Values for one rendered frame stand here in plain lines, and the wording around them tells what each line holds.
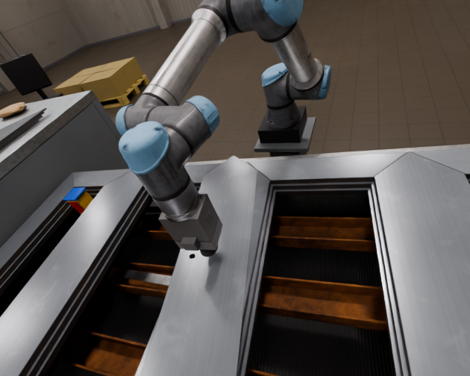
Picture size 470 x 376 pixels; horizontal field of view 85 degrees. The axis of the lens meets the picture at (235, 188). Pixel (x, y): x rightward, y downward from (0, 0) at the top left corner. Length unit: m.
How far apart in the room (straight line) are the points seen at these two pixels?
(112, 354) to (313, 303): 0.55
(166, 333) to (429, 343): 0.45
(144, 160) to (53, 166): 0.92
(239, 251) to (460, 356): 0.40
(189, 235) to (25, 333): 0.47
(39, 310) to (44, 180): 0.58
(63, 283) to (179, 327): 0.38
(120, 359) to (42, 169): 0.77
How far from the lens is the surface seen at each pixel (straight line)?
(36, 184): 1.25
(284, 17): 0.70
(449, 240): 0.64
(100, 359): 0.90
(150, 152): 0.39
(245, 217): 0.67
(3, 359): 0.84
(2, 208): 1.20
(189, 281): 0.62
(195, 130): 0.45
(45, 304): 0.84
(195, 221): 0.48
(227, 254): 0.62
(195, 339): 0.57
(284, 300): 0.74
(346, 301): 0.74
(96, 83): 4.78
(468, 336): 0.56
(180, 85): 0.61
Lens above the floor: 1.36
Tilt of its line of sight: 42 degrees down
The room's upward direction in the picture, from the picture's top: 21 degrees counter-clockwise
